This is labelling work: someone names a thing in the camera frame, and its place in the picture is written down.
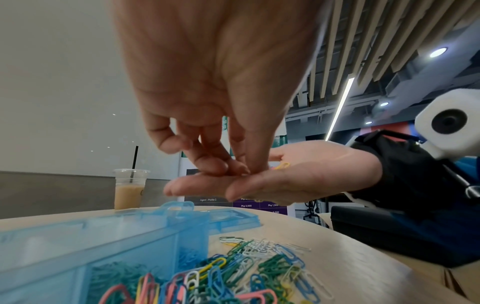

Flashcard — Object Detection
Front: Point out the blue compartment organizer box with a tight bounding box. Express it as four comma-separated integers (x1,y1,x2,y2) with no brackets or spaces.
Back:
0,200,262,304

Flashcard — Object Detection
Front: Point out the black camera cable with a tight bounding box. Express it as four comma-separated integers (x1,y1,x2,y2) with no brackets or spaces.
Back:
442,159,480,200

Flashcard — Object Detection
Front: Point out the person's left hand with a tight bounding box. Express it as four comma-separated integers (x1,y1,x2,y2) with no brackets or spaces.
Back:
108,0,331,176

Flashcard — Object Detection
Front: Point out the white wall board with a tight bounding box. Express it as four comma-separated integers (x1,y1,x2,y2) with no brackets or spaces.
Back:
0,0,226,179

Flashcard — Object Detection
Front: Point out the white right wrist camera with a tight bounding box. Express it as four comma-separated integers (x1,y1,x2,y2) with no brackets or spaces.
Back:
414,89,480,160

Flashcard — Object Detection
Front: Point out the pile of coloured paper clips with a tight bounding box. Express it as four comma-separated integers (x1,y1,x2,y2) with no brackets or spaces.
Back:
85,236,335,304

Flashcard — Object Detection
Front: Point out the bunch of green paper clips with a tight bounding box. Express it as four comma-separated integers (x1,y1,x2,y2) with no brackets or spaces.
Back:
85,261,155,304

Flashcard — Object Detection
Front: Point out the iced coffee plastic cup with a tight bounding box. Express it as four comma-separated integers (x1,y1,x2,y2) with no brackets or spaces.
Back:
112,168,151,211

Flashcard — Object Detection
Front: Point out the round wooden table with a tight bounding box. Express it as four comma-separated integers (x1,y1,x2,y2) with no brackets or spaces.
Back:
0,204,470,304

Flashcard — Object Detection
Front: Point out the standing poster banner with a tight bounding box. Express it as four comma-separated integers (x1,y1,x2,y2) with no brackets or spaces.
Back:
179,115,301,218

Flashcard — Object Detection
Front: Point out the ceiling light strip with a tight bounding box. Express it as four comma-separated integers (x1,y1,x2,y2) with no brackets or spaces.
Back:
324,77,356,142

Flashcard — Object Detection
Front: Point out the person's right hand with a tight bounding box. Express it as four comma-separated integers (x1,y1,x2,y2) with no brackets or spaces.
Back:
163,140,384,206

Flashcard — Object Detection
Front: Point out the wooden slat partition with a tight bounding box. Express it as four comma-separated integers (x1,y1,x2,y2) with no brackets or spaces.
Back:
288,0,480,111

